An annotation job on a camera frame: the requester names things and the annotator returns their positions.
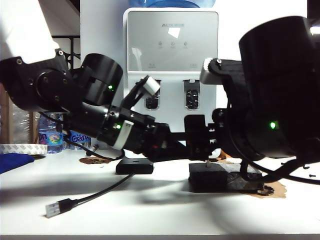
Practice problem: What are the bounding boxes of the small black foam scrap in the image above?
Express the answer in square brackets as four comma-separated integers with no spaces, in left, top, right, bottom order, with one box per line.
[257,185,275,196]

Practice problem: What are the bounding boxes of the oval brown paper patch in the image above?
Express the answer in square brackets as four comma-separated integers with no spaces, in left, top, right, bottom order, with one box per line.
[79,156,118,165]

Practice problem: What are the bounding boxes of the white tape roll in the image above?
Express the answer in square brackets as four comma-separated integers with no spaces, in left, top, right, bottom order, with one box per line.
[0,143,48,156]

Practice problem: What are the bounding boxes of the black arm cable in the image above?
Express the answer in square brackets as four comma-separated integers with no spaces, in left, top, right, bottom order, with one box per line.
[39,112,125,161]
[238,154,320,186]

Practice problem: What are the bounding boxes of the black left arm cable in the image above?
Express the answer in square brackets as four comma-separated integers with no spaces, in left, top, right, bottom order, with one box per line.
[39,112,125,161]

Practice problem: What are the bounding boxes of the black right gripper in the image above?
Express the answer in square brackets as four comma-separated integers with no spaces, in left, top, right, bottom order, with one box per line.
[184,108,242,161]

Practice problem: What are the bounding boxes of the black stair railing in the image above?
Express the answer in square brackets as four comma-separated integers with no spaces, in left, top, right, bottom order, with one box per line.
[51,34,81,83]

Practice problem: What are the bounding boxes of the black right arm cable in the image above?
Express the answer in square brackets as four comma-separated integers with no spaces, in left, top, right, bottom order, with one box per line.
[238,154,320,186]

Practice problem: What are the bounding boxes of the blue cloth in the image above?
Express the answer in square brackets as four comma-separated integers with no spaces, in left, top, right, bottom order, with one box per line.
[0,152,36,175]

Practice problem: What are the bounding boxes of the large brown paper patch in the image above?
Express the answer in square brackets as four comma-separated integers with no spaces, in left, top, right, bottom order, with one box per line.
[239,181,288,200]

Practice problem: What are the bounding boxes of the black USB hub box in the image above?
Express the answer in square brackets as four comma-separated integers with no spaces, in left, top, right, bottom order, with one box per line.
[115,159,154,175]

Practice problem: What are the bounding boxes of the white AUX water dispenser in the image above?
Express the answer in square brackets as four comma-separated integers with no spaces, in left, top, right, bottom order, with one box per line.
[122,7,222,161]

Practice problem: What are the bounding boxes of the wooden crate with plastic wrap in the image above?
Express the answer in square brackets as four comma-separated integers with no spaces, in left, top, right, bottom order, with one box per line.
[0,82,41,145]

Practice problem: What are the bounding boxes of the black sponge block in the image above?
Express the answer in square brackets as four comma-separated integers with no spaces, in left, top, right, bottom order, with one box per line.
[188,162,263,193]

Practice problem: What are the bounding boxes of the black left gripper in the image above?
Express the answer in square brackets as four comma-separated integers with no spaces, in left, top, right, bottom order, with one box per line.
[123,109,193,162]

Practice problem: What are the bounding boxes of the black USB cable with plug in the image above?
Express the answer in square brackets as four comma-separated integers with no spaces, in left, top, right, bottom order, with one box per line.
[45,173,136,219]

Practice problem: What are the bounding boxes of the blue water jug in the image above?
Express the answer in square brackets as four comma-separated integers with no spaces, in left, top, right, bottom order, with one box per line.
[128,0,217,9]

